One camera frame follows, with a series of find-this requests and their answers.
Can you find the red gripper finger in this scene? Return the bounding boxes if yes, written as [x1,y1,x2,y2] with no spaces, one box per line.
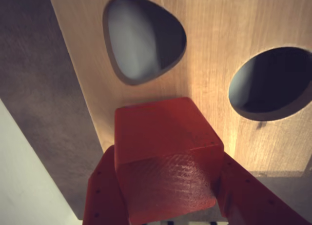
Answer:
[215,153,312,225]
[82,144,130,225]

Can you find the red cube block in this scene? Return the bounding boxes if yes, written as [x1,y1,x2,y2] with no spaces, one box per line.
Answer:
[114,97,224,225]

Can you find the wooden shape sorter box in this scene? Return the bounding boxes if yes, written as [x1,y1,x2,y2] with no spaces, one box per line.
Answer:
[47,0,312,221]

